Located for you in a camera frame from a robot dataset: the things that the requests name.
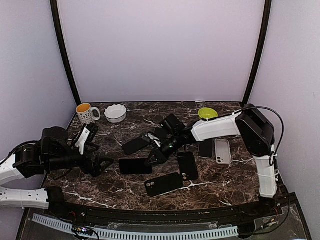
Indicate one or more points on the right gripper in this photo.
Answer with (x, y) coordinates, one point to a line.
(159, 155)

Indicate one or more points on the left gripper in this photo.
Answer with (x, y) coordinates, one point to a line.
(95, 170)

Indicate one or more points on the black phone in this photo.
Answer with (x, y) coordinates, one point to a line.
(134, 167)
(135, 145)

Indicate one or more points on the black silicone phone case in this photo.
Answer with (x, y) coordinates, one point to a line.
(187, 166)

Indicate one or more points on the white silicone phone case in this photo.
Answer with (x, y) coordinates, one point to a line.
(222, 152)

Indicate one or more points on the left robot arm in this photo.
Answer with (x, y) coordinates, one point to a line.
(51, 153)

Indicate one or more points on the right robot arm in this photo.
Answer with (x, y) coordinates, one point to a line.
(248, 124)

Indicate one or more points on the patterned mug yellow inside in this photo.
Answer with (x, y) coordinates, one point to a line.
(88, 114)

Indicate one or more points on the white scalloped bowl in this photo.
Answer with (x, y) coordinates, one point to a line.
(116, 113)

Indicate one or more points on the green bowl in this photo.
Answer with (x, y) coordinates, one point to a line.
(207, 113)

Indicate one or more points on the small circuit board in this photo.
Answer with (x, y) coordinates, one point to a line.
(80, 230)

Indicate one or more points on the white slotted cable duct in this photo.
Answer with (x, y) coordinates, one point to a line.
(108, 234)

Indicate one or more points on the black front table rail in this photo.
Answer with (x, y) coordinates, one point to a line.
(238, 214)

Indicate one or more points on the left black frame post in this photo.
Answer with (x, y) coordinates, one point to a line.
(63, 51)

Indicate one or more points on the black frame post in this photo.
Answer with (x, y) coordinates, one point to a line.
(258, 52)
(63, 51)

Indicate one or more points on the right black frame post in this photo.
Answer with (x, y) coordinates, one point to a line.
(258, 52)

